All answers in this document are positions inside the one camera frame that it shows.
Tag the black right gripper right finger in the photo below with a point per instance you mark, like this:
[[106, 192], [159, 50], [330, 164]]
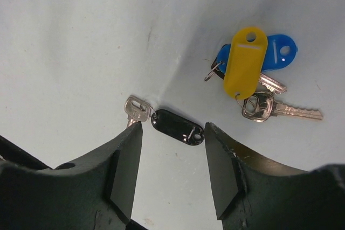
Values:
[[251, 191]]

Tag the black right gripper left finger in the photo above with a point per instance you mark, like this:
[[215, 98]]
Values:
[[94, 191]]

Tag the black tag with silver key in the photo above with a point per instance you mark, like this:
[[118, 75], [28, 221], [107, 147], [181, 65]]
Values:
[[164, 121]]

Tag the yellow tag with silver key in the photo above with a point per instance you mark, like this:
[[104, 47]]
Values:
[[244, 82]]

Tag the blue tag with key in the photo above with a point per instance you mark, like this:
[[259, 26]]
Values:
[[281, 51]]

